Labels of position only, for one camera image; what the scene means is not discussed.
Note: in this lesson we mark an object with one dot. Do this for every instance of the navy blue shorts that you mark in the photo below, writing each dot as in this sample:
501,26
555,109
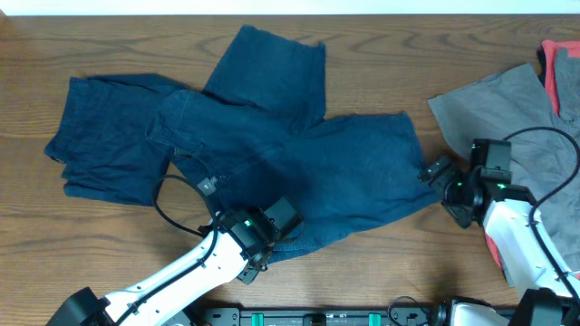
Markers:
258,132

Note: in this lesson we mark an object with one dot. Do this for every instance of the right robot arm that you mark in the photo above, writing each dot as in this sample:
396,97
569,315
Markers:
548,293

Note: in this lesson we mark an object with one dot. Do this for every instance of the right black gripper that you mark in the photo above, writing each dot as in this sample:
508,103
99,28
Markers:
461,216

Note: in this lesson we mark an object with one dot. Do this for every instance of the grey shorts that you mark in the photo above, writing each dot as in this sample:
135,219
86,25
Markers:
460,115

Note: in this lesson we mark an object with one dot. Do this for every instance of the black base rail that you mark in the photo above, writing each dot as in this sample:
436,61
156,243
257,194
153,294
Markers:
404,311

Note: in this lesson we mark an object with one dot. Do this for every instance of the red black garment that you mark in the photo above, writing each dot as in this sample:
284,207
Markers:
549,72

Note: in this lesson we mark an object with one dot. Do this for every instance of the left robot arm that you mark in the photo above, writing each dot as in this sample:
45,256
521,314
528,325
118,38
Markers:
238,239

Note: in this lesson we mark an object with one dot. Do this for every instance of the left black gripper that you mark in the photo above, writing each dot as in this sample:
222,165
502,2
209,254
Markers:
250,273

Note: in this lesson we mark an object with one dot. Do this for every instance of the folded navy shorts left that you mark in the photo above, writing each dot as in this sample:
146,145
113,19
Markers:
102,141

